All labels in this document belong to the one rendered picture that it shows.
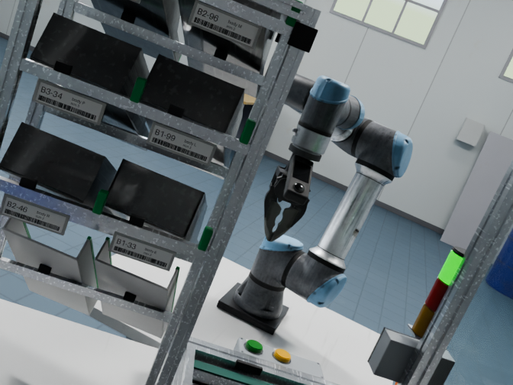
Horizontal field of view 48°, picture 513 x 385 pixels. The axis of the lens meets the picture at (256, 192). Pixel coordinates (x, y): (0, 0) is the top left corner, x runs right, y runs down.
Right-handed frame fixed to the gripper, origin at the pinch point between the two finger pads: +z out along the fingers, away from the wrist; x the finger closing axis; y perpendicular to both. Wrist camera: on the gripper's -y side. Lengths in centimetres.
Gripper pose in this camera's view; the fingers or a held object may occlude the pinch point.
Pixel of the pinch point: (271, 237)
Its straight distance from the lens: 124.2
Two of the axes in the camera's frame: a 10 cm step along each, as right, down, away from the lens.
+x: -9.3, -3.4, -1.4
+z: -3.7, 9.0, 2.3
